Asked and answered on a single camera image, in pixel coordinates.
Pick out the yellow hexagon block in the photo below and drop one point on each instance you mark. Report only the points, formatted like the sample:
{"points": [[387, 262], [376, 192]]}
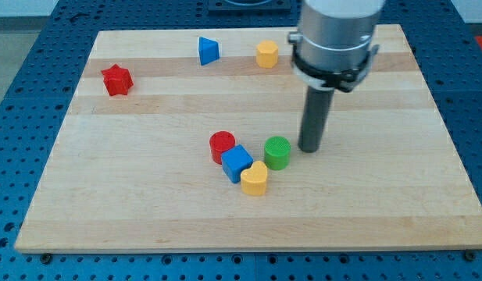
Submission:
{"points": [[267, 54]]}

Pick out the blue cube block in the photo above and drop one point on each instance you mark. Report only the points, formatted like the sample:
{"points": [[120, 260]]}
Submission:
{"points": [[234, 161]]}

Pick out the blue triangular prism block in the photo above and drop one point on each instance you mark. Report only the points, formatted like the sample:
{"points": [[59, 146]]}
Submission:
{"points": [[209, 50]]}

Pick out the red star block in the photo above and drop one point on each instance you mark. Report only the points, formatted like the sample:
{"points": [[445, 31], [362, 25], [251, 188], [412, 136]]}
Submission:
{"points": [[117, 80]]}

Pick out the green cylinder block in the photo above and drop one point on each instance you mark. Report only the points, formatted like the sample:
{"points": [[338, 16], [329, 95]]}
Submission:
{"points": [[277, 151]]}

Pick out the yellow heart block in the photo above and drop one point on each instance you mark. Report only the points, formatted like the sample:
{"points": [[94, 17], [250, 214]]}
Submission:
{"points": [[254, 179]]}

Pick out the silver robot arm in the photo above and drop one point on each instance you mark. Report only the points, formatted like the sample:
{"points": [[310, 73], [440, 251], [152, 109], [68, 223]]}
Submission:
{"points": [[332, 47]]}

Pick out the red cylinder block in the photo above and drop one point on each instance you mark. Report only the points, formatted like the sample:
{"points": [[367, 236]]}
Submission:
{"points": [[220, 142]]}

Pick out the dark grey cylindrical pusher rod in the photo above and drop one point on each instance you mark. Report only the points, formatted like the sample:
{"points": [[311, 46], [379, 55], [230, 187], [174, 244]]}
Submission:
{"points": [[314, 118]]}

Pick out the wooden board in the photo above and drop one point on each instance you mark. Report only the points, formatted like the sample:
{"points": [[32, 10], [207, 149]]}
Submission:
{"points": [[134, 174]]}

